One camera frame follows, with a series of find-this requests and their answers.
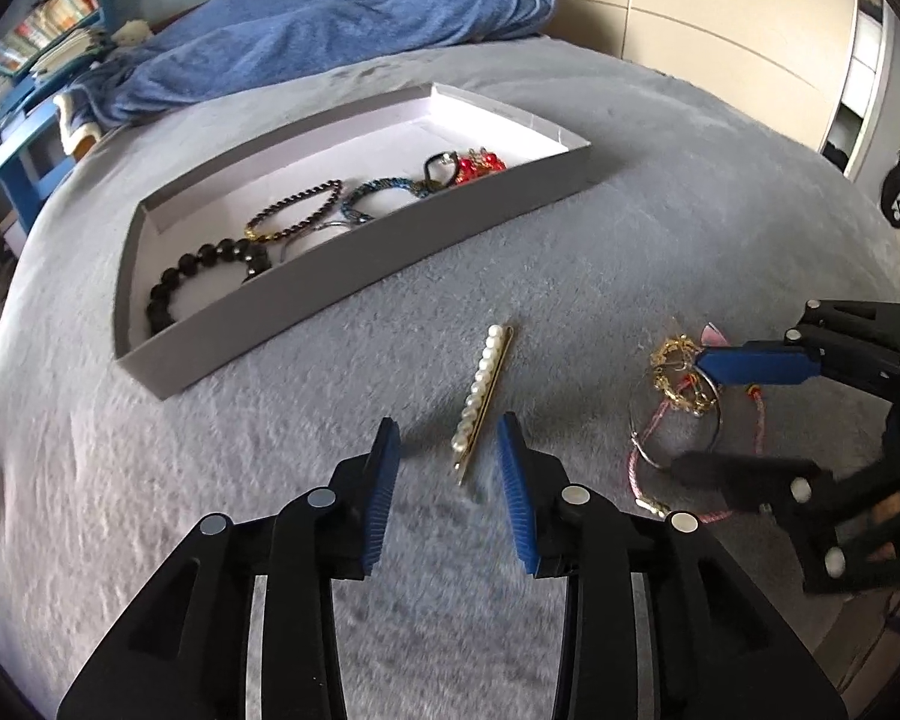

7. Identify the pink braided cord bracelet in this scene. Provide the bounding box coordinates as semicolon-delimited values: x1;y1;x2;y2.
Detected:
625;320;767;527

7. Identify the gold chain bracelet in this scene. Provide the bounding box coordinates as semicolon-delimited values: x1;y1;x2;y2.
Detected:
647;336;719;415

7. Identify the pearl hair clip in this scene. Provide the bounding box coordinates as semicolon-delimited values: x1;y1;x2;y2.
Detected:
450;323;515;486

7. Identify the large black bead bracelet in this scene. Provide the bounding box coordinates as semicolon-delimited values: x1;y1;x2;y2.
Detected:
142;235;273;338

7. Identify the red gold charm ornament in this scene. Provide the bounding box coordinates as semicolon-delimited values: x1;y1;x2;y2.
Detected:
452;148;507;185

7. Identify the black elastic hair tie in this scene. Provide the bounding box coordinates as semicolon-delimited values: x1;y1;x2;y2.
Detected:
421;149;463;194

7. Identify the silver bangle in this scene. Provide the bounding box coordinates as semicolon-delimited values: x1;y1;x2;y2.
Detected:
278;218;356;263

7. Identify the blue crystal bead bracelet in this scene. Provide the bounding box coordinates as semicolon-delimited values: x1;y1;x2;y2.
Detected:
341;175;426;224

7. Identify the small dark bead bracelet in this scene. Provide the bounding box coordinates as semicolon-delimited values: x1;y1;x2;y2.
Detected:
243;177;346;244

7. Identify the beige wardrobe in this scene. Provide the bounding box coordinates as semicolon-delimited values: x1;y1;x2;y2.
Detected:
548;0;859;149

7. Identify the grey cardboard tray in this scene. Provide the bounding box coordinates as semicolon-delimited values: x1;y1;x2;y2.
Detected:
113;83;592;400

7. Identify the blue desk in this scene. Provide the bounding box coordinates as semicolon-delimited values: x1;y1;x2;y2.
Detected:
0;7;112;232

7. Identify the blue blanket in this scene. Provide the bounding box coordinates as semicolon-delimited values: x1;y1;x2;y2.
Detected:
55;0;556;133

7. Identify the white plush toy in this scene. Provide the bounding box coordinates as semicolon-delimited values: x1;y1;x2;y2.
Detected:
110;20;154;49

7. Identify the row of books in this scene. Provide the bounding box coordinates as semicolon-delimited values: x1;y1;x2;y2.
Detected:
0;0;110;78

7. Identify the thin metal ring bangle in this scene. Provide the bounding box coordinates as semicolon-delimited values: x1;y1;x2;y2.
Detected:
628;364;724;473

